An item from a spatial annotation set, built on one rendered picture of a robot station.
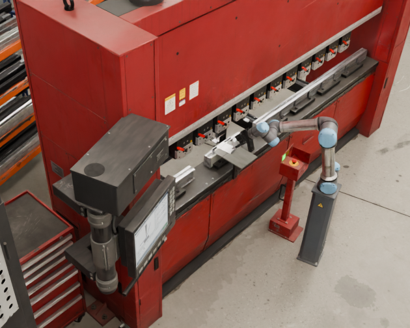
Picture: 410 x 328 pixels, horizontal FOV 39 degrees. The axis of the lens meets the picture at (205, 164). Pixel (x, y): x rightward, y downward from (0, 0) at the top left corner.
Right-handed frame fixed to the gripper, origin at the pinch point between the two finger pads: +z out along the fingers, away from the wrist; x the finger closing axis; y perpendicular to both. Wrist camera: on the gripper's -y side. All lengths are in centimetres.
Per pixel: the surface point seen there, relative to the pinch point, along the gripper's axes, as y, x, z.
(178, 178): 7.0, 45.9, 16.6
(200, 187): -7.9, 35.2, 16.4
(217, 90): 41, 14, -32
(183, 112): 41, 46, -28
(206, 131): 22.0, 22.3, -9.1
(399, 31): -13, -213, -36
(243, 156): -8.9, 0.7, -1.2
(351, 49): -4, -215, 17
